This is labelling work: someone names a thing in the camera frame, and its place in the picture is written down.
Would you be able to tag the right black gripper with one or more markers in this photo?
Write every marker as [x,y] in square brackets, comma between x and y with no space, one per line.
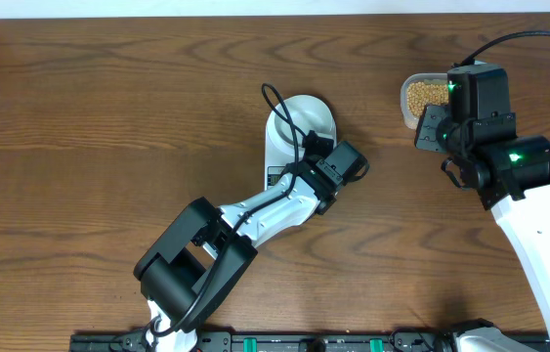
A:
[432,116]

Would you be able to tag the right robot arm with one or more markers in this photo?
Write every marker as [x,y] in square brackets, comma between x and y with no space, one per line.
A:
[512,180]

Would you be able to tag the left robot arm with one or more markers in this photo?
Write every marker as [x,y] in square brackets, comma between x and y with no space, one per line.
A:
[193,266]

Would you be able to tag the grey bowl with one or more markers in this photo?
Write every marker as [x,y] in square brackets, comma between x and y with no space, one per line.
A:
[308,113]

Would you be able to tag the white kitchen scale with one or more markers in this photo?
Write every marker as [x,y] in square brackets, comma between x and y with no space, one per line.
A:
[275,161]

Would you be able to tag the soybeans in container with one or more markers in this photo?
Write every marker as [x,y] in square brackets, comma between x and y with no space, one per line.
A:
[420,94]

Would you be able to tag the clear plastic container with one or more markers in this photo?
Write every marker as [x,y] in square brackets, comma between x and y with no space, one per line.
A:
[409,119]

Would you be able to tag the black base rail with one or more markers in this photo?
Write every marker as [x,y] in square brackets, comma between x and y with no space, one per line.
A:
[222,341]

